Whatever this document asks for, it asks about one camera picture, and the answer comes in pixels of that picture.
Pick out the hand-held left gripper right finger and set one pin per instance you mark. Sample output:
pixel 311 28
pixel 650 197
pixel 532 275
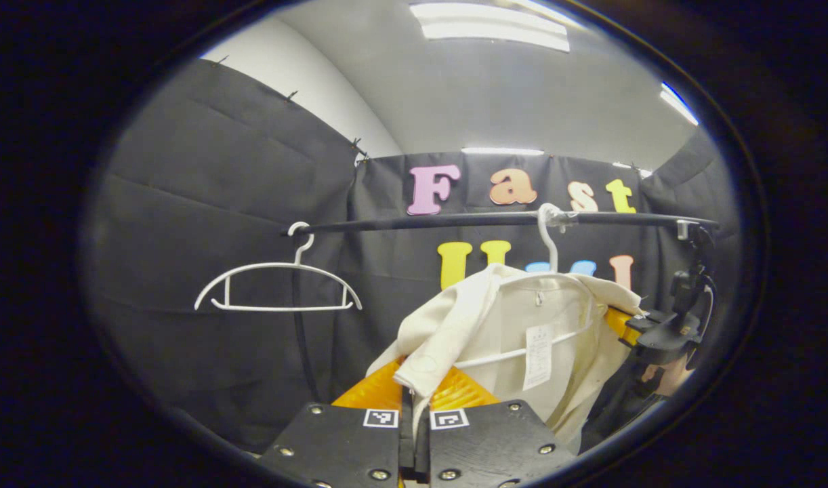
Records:
pixel 488 447

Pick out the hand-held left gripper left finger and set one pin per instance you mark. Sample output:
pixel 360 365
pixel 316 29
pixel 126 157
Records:
pixel 339 447

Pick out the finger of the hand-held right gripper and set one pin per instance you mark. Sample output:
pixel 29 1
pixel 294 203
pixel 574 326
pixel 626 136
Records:
pixel 651 332

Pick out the white plastic hanger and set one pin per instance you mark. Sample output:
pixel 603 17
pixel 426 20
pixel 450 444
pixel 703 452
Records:
pixel 278 266
pixel 551 251

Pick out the cream shirt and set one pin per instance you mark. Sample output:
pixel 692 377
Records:
pixel 468 318

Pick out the black clothes rack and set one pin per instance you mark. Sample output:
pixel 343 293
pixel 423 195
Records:
pixel 454 220

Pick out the ceiling light panel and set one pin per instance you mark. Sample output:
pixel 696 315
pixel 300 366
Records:
pixel 502 151
pixel 488 27
pixel 678 103
pixel 631 168

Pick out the black backdrop cloth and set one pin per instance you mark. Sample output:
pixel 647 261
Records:
pixel 204 203

